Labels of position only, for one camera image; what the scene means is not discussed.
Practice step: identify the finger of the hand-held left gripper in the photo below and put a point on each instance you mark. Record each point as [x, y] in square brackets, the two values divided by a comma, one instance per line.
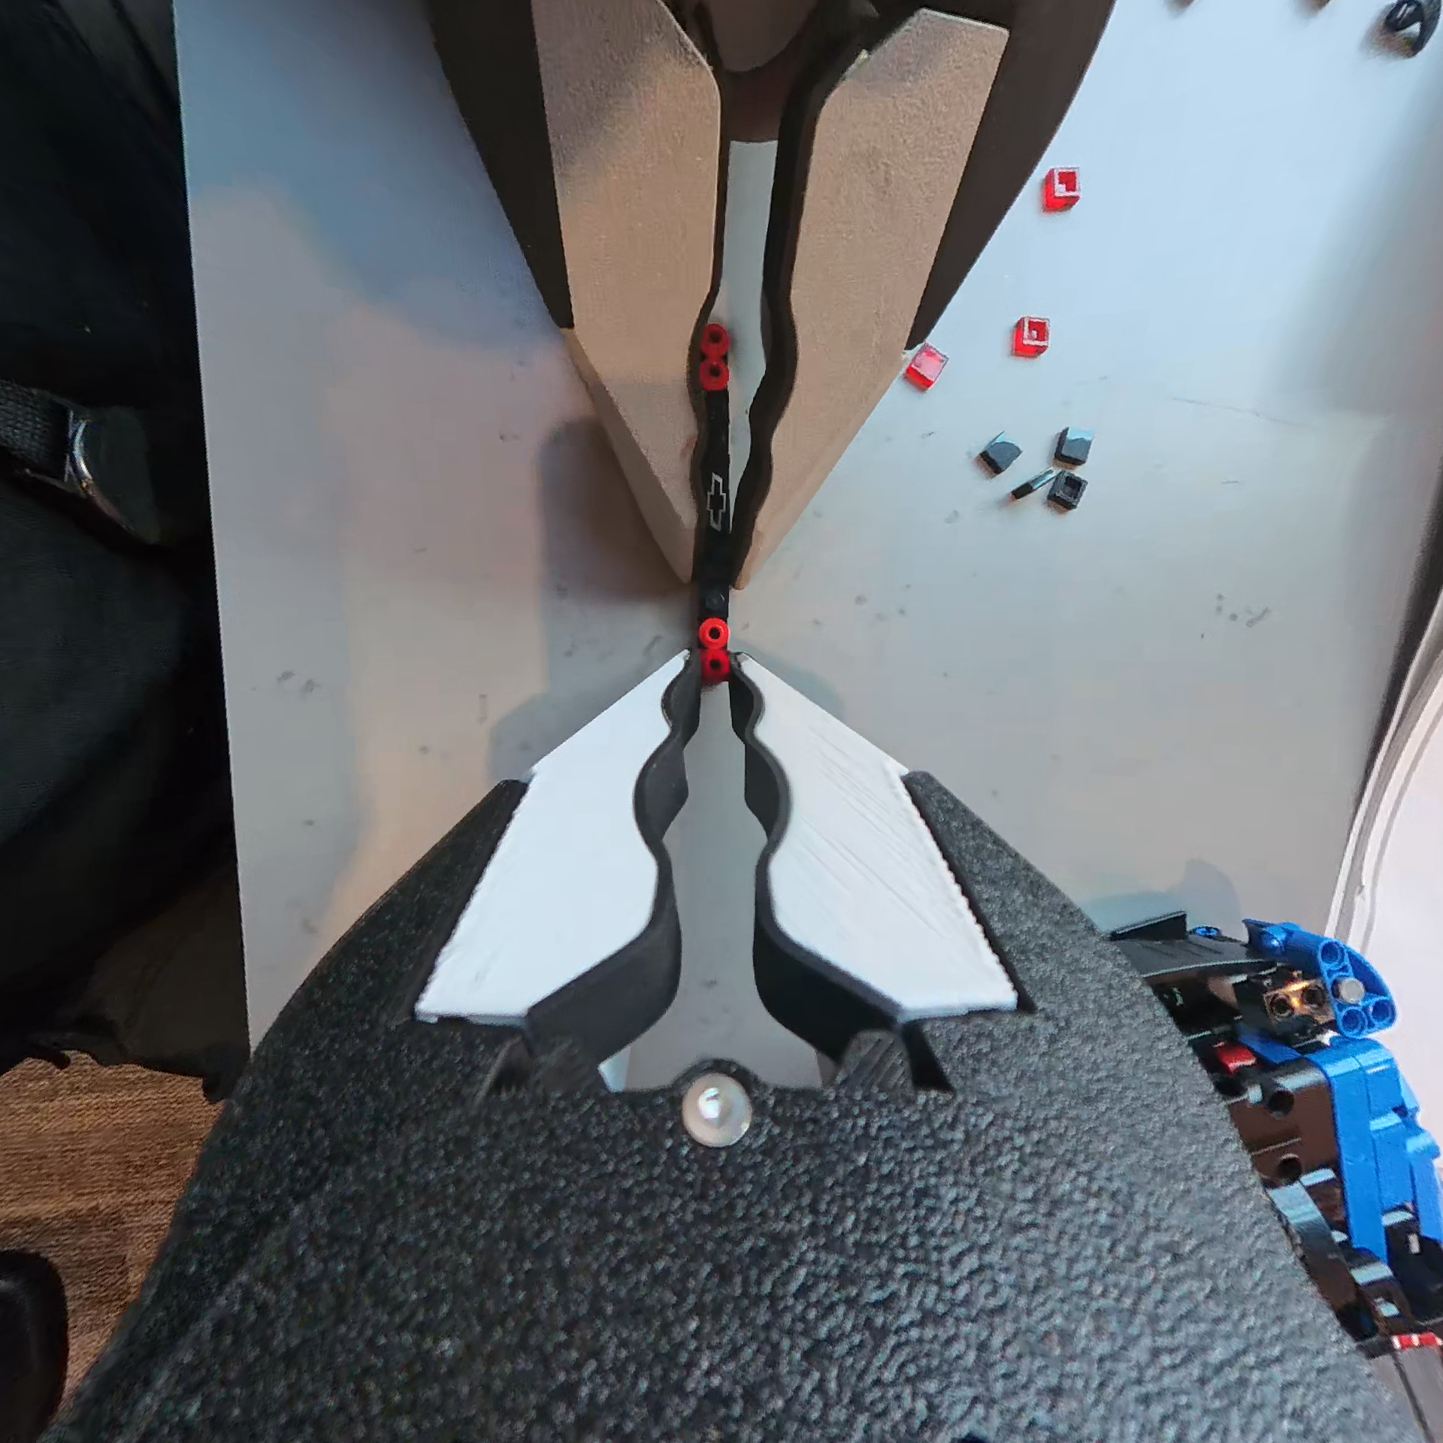
[630, 224]
[891, 224]

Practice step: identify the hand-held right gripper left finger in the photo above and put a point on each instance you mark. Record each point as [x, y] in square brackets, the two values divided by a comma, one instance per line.
[552, 891]

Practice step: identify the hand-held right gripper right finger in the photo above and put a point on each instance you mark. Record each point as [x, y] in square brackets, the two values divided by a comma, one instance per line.
[891, 891]

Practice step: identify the red transparent brick tile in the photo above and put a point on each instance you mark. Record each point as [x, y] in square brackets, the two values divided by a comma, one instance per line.
[1060, 189]
[1031, 337]
[926, 368]

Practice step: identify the black brick strip red studs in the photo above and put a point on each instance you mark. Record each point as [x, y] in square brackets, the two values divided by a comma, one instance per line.
[715, 507]

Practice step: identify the small black brick tile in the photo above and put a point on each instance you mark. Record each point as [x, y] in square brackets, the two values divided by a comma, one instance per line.
[1067, 490]
[1000, 454]
[1031, 484]
[1077, 444]

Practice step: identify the scattered loose toy brick parts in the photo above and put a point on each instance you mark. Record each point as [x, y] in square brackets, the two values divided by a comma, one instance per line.
[1403, 13]

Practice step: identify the person's black clothed legs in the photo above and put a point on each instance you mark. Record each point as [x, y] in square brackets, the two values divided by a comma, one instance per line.
[90, 732]

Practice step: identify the blue red toy brick car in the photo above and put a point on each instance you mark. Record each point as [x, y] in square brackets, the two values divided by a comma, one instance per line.
[1353, 1082]

